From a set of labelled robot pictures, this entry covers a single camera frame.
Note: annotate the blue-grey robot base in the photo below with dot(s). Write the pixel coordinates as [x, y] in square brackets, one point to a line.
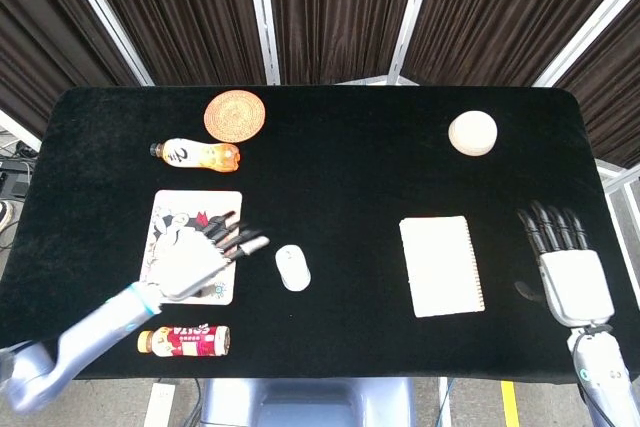
[307, 403]

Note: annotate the brown curtain panel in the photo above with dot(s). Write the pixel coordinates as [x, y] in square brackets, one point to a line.
[180, 12]
[612, 92]
[50, 42]
[340, 12]
[505, 12]

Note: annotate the black velvet tablecloth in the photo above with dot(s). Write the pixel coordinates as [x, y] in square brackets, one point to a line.
[350, 187]

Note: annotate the cartoon print mouse pad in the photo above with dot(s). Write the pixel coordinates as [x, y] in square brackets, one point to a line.
[167, 217]

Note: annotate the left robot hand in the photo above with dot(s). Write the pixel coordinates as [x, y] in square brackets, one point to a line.
[192, 264]

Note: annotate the white power strip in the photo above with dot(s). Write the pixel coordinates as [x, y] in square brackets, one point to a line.
[161, 404]

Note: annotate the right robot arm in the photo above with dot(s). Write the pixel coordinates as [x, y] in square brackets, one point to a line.
[602, 377]

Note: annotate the white spiral notebook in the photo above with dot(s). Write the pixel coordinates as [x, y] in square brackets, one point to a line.
[442, 267]

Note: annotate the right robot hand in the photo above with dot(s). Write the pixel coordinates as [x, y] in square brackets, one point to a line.
[575, 287]

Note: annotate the white metal frame pole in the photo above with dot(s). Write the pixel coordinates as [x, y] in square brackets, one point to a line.
[409, 17]
[107, 19]
[263, 17]
[585, 29]

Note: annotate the white computer mouse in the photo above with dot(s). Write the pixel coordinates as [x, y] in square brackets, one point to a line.
[292, 268]

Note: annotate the red label drink bottle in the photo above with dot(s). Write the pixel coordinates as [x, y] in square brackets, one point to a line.
[190, 341]

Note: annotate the black floor equipment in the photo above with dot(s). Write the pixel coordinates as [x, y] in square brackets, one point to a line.
[15, 172]

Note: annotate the round woven bamboo coaster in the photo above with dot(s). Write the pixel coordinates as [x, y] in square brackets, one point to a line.
[234, 116]

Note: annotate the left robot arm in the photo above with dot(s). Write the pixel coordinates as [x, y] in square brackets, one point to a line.
[75, 347]

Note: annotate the orange tea drink bottle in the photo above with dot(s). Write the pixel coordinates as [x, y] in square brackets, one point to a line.
[200, 154]

